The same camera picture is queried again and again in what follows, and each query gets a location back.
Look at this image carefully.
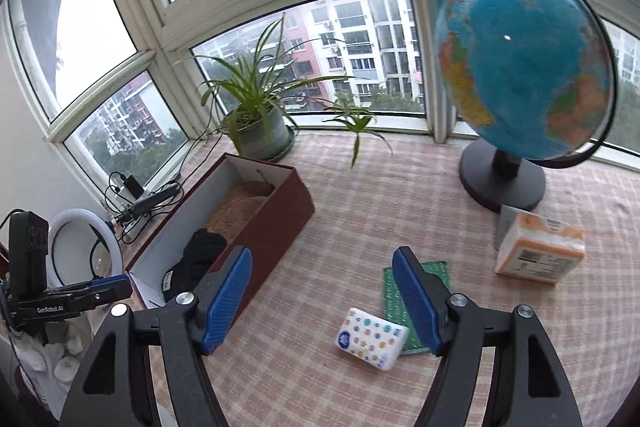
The brown coarse cloth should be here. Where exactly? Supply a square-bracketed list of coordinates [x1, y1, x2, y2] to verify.
[204, 181, 275, 244]

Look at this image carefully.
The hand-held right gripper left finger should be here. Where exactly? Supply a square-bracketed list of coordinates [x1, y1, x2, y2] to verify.
[59, 245, 253, 427]

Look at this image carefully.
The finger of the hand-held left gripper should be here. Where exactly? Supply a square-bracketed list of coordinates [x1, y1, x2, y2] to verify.
[60, 288, 133, 310]
[44, 274, 133, 297]

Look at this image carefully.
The blue desk globe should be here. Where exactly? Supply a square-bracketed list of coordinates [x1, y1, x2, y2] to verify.
[434, 0, 617, 214]

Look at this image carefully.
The green sponge cloth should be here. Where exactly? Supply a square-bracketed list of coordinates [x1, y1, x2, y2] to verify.
[382, 261, 449, 355]

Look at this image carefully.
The black power strip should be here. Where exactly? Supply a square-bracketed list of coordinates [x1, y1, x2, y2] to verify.
[117, 184, 181, 223]

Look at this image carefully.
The person's left hand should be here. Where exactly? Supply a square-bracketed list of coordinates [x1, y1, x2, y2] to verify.
[12, 319, 93, 400]

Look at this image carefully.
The small patterned tissue pack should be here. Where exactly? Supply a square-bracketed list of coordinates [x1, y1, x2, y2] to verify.
[334, 307, 411, 372]

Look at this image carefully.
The black charger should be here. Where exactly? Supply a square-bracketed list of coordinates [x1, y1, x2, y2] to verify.
[120, 174, 146, 198]

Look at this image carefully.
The pink checked tablecloth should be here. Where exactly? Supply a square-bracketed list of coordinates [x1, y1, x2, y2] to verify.
[150, 132, 640, 427]

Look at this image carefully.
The white ring light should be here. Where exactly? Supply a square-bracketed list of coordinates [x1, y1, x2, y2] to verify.
[47, 208, 124, 288]

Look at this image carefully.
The black knitted glove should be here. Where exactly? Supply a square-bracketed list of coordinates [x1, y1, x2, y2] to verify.
[162, 228, 228, 303]

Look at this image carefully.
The black power cable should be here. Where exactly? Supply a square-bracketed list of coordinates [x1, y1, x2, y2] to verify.
[175, 124, 228, 182]

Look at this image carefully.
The orange tissue pack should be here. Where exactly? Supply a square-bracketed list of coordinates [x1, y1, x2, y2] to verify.
[494, 204, 587, 285]

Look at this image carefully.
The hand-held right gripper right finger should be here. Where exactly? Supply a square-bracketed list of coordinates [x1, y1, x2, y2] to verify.
[391, 246, 583, 427]

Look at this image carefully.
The brown cardboard box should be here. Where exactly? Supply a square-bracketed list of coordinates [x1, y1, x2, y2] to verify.
[125, 153, 316, 310]

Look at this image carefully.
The potted spider plant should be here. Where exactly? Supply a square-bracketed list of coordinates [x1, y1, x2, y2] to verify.
[172, 14, 393, 168]

